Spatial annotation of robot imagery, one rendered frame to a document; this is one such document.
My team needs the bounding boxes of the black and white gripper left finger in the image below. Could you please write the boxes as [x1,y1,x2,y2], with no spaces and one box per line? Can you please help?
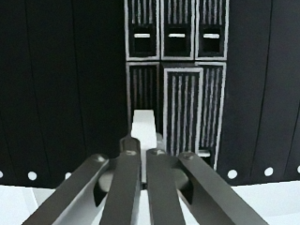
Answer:
[21,111,144,225]

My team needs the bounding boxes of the black server rack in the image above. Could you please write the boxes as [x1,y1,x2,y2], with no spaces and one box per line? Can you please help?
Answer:
[0,0,300,189]

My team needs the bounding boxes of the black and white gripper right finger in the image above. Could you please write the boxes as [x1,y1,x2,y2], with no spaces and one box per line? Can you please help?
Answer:
[143,110,270,225]

